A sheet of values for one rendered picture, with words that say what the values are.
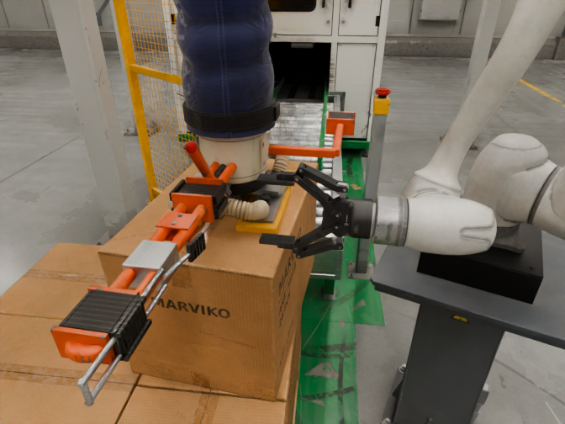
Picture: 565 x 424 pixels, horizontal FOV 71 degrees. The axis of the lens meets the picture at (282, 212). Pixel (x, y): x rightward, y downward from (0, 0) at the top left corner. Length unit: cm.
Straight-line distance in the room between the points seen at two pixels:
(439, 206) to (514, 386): 140
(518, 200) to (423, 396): 79
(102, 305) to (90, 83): 191
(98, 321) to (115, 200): 210
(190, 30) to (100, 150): 168
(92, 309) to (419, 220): 52
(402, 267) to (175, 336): 64
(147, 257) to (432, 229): 47
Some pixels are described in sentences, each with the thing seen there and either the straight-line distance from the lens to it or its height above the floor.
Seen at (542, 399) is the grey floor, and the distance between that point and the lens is 206.
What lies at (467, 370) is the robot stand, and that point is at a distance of 145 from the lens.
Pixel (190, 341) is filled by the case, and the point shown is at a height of 71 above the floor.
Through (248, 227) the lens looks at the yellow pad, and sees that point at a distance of 94.
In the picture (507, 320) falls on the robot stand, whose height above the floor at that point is 75.
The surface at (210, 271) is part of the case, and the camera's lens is 85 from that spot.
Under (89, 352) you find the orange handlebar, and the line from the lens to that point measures 55.
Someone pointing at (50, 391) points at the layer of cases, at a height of 54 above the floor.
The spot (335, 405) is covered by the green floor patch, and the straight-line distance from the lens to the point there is 177.
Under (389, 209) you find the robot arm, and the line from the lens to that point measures 73.
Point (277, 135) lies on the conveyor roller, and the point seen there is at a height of 55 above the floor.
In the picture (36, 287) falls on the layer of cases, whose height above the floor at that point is 54.
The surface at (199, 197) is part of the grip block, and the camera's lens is 78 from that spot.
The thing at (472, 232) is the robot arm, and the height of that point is 109.
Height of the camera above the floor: 145
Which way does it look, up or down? 30 degrees down
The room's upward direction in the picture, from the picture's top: straight up
